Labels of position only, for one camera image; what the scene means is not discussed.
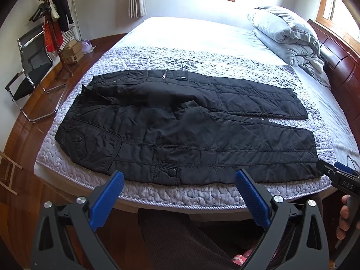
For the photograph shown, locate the black quilted pants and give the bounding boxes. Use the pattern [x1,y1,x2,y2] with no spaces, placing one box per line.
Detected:
[55,70,320,186]

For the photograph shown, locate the person's right hand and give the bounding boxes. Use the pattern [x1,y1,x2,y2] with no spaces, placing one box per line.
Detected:
[336,194,350,240]

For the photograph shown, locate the dark red wooden headboard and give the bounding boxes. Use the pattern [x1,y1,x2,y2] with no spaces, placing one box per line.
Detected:
[308,20,360,143]

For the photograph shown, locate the folded grey duvet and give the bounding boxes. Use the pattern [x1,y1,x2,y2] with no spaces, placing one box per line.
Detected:
[247,6,331,88]

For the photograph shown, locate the side wooden framed window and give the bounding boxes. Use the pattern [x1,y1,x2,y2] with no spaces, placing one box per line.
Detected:
[316,0,359,53]

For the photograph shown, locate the wooden coat rack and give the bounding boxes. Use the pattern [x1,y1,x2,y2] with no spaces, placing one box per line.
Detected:
[43,0,73,77]

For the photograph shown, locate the grey quilted mattress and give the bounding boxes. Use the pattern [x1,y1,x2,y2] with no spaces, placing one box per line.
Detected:
[34,17,359,213]

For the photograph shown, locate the black metal folding chair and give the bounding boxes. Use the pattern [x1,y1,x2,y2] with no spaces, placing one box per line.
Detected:
[5,25,68,123]

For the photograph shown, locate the cardboard boxes stack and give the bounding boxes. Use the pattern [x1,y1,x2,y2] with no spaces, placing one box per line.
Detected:
[62,40,84,64]

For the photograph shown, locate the red garment on rack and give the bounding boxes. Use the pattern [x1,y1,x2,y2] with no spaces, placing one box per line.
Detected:
[43,22,63,52]

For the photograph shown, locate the black garment on rack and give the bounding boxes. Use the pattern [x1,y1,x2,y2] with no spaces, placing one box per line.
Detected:
[52,0,74,32]

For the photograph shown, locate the wooden ladder frame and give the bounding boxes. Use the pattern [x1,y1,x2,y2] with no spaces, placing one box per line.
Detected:
[1,151,23,196]

